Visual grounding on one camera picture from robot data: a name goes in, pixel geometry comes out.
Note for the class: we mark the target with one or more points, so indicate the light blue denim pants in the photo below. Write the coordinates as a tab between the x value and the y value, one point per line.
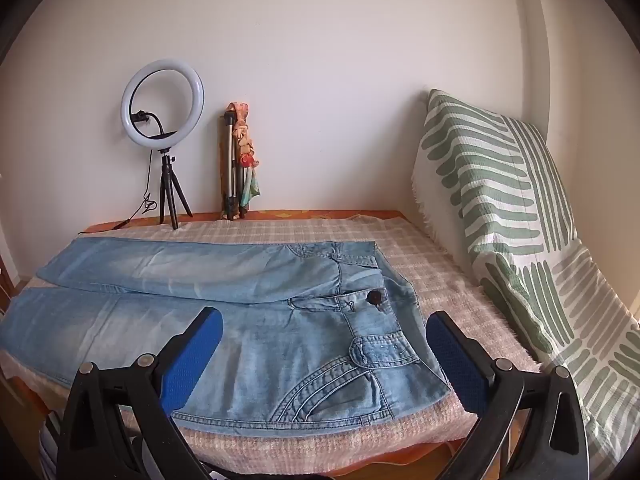
250	340

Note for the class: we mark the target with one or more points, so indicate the green striped pillow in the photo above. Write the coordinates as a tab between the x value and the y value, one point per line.
480	170

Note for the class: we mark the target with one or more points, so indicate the folded silver tripod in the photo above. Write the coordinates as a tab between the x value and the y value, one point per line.
227	160

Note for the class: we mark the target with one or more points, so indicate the pale green striped throw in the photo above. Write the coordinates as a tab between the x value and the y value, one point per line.
600	360

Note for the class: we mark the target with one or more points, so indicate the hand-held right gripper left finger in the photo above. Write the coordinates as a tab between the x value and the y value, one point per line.
192	360

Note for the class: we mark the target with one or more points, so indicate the black mini tripod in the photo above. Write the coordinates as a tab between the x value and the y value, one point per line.
167	185

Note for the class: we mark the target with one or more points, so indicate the beige checked blanket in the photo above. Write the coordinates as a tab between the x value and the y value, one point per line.
440	260

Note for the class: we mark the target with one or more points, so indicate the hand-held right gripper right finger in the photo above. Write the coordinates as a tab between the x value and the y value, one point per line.
457	360

